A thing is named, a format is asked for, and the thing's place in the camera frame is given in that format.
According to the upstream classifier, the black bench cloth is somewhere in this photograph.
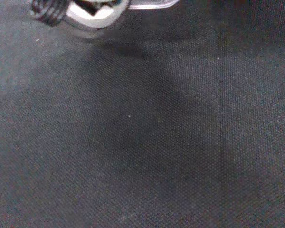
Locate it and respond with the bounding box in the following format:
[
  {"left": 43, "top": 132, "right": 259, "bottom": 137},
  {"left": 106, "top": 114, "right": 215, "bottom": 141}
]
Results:
[{"left": 0, "top": 0, "right": 285, "bottom": 228}]

